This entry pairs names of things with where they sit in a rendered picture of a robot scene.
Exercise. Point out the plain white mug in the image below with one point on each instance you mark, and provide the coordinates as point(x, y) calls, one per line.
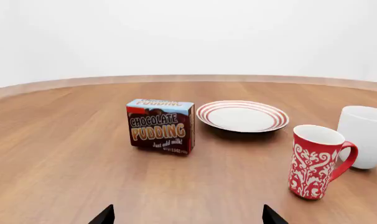
point(367, 137)

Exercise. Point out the red white patterned mug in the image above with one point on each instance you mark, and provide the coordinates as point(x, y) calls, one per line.
point(313, 163)

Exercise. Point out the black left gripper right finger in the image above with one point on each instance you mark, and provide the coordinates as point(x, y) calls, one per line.
point(272, 217)

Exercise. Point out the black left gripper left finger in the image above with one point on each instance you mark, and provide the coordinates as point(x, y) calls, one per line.
point(105, 217)

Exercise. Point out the chocolate pudding box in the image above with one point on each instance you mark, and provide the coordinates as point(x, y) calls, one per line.
point(159, 129)

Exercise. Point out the white plate with red rings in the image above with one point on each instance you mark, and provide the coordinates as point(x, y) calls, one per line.
point(242, 116)

